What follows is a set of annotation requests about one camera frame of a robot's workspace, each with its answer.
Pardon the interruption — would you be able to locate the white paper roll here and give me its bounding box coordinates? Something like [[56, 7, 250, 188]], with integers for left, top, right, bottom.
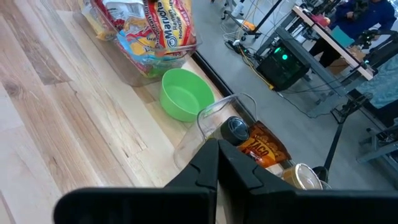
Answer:
[[231, 0, 245, 18]]

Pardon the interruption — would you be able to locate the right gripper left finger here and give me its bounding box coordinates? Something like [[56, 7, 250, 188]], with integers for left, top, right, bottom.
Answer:
[[52, 138, 218, 224]]

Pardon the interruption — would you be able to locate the brown cardboard box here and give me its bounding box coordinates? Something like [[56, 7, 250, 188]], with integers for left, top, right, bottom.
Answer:
[[326, 46, 366, 75]]

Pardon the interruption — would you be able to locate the tan round jar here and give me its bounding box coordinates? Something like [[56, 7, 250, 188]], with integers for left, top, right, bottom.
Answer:
[[281, 163, 323, 190]]

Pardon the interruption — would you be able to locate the grey metal floor frame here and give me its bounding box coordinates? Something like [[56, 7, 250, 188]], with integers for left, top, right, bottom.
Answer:
[[356, 124, 398, 164]]

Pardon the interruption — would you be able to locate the small amber orange jar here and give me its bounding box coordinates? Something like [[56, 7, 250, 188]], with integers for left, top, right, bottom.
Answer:
[[238, 120, 292, 169]]

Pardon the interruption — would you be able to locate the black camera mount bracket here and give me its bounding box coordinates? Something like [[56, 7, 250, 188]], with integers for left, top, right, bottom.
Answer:
[[312, 166, 330, 184]]

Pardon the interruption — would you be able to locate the long office desk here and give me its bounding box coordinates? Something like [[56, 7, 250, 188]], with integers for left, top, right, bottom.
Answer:
[[254, 4, 377, 116]]

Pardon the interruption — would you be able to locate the black aluminium table frame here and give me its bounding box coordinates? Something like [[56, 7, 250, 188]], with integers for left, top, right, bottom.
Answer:
[[190, 51, 296, 166]]

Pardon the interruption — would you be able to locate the red yellow ramen packet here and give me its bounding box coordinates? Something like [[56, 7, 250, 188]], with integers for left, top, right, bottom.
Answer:
[[144, 0, 197, 58]]

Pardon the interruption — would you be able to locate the black-lid spice jar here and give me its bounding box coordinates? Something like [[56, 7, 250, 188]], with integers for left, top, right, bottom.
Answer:
[[210, 116, 251, 147]]

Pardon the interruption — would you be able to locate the teal flat folder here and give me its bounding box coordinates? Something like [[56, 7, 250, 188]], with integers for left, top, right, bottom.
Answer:
[[329, 26, 355, 47]]

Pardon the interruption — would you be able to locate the clear plastic bin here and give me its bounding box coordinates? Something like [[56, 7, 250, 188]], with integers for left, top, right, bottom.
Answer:
[[73, 0, 203, 87], [173, 92, 332, 190]]

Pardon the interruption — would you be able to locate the green plastic bowl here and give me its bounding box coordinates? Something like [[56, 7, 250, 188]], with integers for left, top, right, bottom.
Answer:
[[159, 68, 215, 123]]

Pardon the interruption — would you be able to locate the pale teal cloth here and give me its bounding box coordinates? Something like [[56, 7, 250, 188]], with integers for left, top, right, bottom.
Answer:
[[356, 55, 398, 110]]

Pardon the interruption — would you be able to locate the floor power strip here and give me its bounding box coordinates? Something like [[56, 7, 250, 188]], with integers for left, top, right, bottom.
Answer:
[[225, 39, 249, 55]]

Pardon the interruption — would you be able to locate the black computer tower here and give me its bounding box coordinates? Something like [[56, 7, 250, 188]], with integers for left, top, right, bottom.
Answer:
[[256, 42, 310, 91]]

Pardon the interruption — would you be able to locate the person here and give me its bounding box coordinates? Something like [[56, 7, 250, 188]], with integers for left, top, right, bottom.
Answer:
[[309, 0, 398, 68]]

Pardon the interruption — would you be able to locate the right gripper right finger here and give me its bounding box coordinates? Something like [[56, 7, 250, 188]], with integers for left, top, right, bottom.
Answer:
[[218, 139, 398, 224]]

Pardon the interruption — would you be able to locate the yellow floor cable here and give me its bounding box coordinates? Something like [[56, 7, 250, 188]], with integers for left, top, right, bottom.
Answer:
[[241, 52, 274, 91]]

